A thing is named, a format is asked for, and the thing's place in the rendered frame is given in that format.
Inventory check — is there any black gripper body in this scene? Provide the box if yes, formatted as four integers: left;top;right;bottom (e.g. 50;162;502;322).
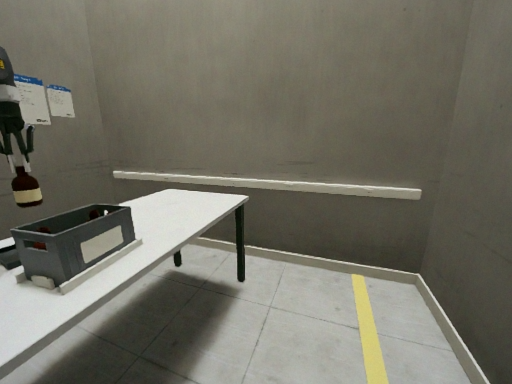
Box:
0;101;26;133

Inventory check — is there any grey plastic crate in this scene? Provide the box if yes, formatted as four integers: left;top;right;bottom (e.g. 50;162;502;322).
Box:
10;203;136;288

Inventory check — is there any brown glass bottle with cream label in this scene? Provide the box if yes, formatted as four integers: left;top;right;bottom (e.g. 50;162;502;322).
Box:
11;166;43;208

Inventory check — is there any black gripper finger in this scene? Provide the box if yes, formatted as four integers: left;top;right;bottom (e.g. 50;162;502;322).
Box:
10;123;35;172
0;123;17;173

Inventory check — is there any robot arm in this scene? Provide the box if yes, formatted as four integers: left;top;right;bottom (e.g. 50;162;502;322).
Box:
0;46;21;103

